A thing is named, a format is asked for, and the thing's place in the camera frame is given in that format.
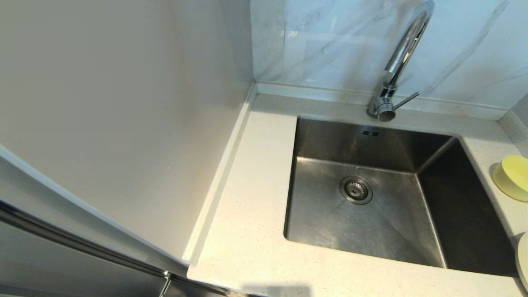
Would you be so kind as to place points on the yellow bowl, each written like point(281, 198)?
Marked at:
point(511, 177)

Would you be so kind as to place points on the white appliance side panel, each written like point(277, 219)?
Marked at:
point(103, 103)

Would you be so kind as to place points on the chrome gooseneck faucet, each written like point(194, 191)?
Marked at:
point(385, 109)

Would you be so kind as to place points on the stainless steel appliance door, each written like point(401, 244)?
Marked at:
point(62, 272)

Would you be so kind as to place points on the round metal drain strainer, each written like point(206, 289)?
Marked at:
point(356, 190)

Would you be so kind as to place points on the white plate edge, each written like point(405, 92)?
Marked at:
point(523, 260)

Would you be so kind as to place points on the stainless steel sink basin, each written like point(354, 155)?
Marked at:
point(371, 231)

